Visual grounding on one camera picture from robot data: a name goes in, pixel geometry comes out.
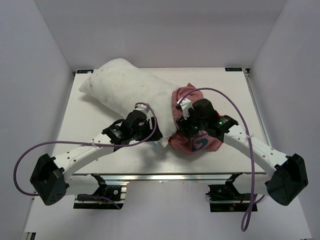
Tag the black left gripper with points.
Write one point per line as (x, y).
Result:
(149, 131)

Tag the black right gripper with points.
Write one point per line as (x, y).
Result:
(182, 124)

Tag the red patterned pillowcase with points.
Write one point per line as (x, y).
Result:
(201, 142)

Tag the white pillow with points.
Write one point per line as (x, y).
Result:
(119, 85)

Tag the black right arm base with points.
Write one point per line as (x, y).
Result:
(222, 199)

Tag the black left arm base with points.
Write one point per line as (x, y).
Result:
(109, 197)

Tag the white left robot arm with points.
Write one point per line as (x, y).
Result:
(55, 176)

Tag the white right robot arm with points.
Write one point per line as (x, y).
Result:
(285, 175)

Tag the blue table label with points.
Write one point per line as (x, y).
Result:
(233, 69)
(84, 71)

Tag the blue left table label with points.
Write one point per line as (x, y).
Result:
(84, 71)

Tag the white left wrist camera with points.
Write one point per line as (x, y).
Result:
(144, 108)

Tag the aluminium table edge rail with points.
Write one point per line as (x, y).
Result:
(193, 177)

